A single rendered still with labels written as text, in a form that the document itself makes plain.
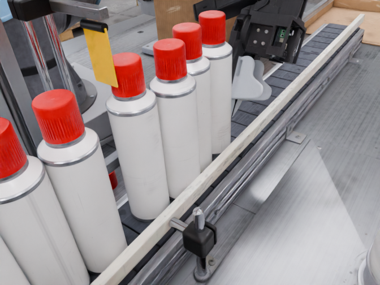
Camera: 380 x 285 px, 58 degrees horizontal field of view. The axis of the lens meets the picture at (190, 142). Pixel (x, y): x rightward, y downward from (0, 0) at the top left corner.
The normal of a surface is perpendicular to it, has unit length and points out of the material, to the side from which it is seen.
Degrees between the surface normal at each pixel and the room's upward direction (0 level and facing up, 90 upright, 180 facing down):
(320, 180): 0
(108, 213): 90
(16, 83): 90
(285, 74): 0
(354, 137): 0
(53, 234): 90
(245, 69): 63
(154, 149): 90
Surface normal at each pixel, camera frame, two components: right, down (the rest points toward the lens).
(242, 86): -0.55, 0.10
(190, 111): 0.67, 0.42
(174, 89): 0.11, -0.15
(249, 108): -0.06, -0.80
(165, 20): -0.65, 0.48
